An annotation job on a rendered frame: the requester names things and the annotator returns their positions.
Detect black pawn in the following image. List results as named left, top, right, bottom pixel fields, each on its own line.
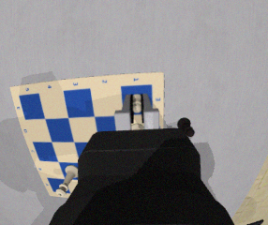
left=177, top=117, right=195, bottom=137

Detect white pawn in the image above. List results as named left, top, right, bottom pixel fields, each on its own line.
left=133, top=94, right=141, bottom=113

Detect white bishop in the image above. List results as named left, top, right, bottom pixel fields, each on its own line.
left=132, top=124, right=144, bottom=130

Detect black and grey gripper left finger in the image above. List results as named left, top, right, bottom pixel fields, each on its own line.
left=114, top=95, right=134, bottom=131

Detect white chess queen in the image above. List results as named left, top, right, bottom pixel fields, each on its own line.
left=56, top=165, right=78, bottom=197

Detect blue and cream chessboard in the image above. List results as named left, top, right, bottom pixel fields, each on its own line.
left=10, top=72, right=164, bottom=197

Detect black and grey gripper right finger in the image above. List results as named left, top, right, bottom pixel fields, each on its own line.
left=141, top=94, right=159, bottom=129

